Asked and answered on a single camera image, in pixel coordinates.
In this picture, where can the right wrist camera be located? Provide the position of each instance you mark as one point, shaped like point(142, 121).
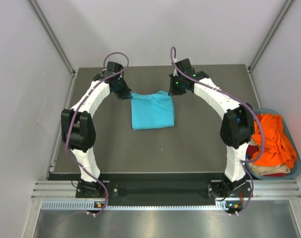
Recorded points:
point(175, 72)

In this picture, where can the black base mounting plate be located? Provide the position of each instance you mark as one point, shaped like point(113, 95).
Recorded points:
point(159, 188)

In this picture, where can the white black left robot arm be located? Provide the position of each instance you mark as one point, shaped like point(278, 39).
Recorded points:
point(77, 127)

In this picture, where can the blue laundry basket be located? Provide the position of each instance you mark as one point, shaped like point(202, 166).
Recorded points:
point(280, 172)

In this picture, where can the red t shirt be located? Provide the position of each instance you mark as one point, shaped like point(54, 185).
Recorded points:
point(252, 151)

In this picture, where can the cyan t shirt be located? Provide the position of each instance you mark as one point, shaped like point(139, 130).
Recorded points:
point(152, 111)

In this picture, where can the white slotted cable duct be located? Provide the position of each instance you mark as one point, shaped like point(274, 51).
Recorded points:
point(96, 206)

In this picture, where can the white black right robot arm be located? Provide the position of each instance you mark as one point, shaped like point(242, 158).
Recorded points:
point(237, 122)

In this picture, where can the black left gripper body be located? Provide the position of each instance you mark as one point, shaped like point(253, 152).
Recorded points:
point(122, 90)

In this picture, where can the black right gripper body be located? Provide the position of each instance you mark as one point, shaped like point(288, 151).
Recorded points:
point(177, 87)

